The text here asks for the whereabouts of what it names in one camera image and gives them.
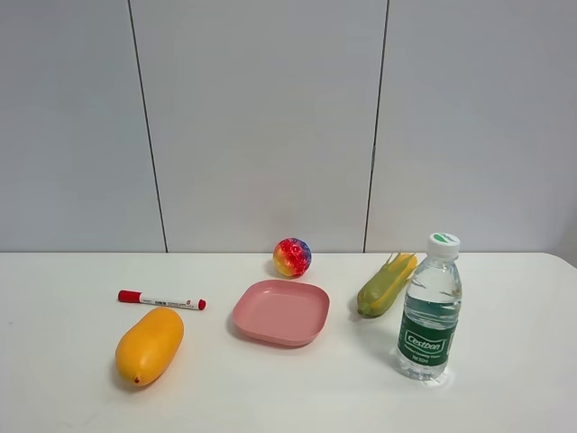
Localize green yellow toy corn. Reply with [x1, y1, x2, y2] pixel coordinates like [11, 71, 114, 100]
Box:
[356, 253, 418, 318]

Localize rainbow coloured ball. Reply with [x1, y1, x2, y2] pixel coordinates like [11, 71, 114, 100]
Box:
[272, 237, 312, 278]

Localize pink square plate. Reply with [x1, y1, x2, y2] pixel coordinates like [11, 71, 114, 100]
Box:
[232, 280, 330, 347]

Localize clear water bottle green label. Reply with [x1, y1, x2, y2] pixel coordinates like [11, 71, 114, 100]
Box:
[397, 232, 463, 381]

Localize red white marker pen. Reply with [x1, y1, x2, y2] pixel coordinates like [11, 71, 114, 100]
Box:
[117, 290, 207, 311]

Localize orange mango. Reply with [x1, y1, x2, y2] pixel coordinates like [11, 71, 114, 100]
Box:
[115, 308, 185, 387]

